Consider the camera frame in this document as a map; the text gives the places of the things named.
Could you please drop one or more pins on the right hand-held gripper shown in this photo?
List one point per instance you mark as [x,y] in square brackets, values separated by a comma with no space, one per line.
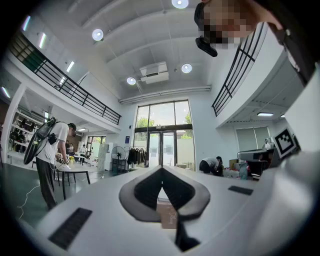
[286,143]

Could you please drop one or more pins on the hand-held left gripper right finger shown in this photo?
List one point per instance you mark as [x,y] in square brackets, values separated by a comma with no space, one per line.
[215,210]

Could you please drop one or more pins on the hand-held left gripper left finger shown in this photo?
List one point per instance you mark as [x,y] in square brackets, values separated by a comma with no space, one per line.
[100,212]

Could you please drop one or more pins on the window with grey blinds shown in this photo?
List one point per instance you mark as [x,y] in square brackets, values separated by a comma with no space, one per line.
[252,138]

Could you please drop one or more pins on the cardboard box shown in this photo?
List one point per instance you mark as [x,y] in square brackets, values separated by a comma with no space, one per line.
[233,165]

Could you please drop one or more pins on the pink checked tablecloth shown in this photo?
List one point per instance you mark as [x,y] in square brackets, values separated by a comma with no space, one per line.
[168,217]

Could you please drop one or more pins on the white table with black legs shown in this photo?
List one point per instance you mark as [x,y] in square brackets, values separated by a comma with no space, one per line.
[72,169]

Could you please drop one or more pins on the white cabinet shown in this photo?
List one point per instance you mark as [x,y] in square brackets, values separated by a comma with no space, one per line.
[103,156]

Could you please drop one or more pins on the yellow toy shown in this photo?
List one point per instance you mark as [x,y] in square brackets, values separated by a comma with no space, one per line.
[71,158]

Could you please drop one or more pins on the black standing fan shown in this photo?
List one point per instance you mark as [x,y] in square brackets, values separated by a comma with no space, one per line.
[118,152]

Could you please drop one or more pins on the clothes rack with dark clothes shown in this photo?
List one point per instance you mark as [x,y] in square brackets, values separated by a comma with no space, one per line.
[137,156]

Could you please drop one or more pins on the short black balcony railing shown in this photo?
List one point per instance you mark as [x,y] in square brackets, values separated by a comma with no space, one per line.
[237,70]

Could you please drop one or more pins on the black round folded bag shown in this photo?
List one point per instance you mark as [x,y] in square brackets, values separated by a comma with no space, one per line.
[37,142]

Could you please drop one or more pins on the white ceiling pipes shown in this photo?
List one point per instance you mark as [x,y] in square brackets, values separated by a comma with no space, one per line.
[165,93]

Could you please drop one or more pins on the white storage shelf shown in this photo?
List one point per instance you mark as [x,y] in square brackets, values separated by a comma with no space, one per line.
[23,135]

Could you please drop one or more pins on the round ceiling light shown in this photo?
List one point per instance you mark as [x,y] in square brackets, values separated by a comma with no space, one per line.
[186,68]
[131,80]
[180,3]
[97,34]

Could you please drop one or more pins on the person's black shirt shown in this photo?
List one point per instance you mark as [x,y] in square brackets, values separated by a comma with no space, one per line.
[300,37]

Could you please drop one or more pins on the white ceiling air conditioner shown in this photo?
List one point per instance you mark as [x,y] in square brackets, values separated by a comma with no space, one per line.
[153,72]

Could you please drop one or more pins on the person's head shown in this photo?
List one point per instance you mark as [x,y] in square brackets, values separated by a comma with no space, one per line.
[230,22]

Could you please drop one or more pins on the long black balcony railing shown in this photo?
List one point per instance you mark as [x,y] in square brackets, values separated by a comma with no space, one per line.
[62,82]

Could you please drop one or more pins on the ceiling tube light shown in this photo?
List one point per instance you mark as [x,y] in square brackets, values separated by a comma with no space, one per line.
[26,23]
[42,40]
[70,66]

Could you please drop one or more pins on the wall notice sign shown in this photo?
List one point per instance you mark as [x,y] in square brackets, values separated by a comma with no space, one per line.
[127,140]

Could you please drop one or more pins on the tall glass door wall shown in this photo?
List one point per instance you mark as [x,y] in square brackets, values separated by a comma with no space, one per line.
[163,135]

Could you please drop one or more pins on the black head-worn camera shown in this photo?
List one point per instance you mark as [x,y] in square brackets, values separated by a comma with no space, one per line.
[206,47]

